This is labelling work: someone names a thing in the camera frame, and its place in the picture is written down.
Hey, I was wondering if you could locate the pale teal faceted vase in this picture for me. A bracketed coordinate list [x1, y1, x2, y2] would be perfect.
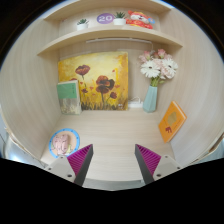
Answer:
[142, 85, 159, 114]

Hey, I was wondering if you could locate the white power cable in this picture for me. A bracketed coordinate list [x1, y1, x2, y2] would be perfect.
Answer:
[129, 96, 142, 104]

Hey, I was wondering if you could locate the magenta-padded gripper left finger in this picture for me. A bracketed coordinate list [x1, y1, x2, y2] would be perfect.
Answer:
[44, 143, 95, 187]

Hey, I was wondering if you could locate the green-covered book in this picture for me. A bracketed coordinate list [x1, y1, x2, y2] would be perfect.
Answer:
[55, 79, 83, 116]

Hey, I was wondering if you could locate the white power strip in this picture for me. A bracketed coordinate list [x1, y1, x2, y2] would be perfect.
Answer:
[127, 100, 144, 109]

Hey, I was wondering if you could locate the yellow poppy flower painting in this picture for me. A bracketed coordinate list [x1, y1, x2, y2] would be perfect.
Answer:
[57, 51, 130, 111]

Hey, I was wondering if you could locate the white and pink flower bouquet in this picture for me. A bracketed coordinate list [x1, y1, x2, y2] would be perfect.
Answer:
[138, 48, 179, 88]

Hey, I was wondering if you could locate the wooden wall shelf unit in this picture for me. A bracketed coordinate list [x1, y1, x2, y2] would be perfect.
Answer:
[37, 0, 184, 58]

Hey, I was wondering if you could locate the white under-shelf light bar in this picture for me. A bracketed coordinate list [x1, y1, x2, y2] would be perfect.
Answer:
[85, 37, 155, 51]

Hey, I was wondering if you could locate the orange-covered book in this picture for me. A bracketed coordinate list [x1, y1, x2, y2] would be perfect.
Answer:
[157, 100, 188, 144]

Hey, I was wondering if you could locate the round blue-rimmed cartoon mouse pad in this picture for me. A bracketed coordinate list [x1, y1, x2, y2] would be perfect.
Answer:
[48, 127, 81, 160]

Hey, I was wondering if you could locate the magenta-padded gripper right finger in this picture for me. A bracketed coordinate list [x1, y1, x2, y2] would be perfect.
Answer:
[134, 143, 183, 186]

